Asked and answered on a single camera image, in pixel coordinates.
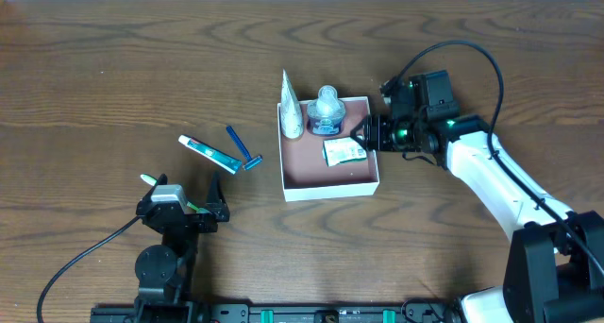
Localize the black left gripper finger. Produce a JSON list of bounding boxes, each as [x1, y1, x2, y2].
[[149, 174, 167, 196], [205, 172, 227, 209]]

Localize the green white toothbrush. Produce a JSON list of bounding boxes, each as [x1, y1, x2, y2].
[[140, 174, 209, 213]]

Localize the green white soap box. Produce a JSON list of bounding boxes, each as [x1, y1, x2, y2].
[[323, 137, 367, 167]]

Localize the clear bottle white cap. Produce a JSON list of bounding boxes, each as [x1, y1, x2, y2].
[[307, 85, 346, 137]]

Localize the white green toothpaste tube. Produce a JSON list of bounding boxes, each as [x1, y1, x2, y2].
[[178, 135, 243, 175]]

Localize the blue disposable razor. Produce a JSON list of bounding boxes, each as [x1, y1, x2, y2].
[[226, 126, 262, 170]]

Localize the white shampoo tube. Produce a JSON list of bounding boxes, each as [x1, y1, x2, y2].
[[279, 70, 304, 140]]

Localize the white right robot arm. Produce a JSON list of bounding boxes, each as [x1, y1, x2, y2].
[[350, 116, 603, 322]]

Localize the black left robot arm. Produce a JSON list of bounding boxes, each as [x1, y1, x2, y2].
[[135, 174, 230, 304]]

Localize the white box pink interior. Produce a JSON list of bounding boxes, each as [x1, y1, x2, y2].
[[277, 95, 381, 203]]

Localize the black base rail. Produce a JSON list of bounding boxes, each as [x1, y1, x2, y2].
[[90, 299, 465, 323]]

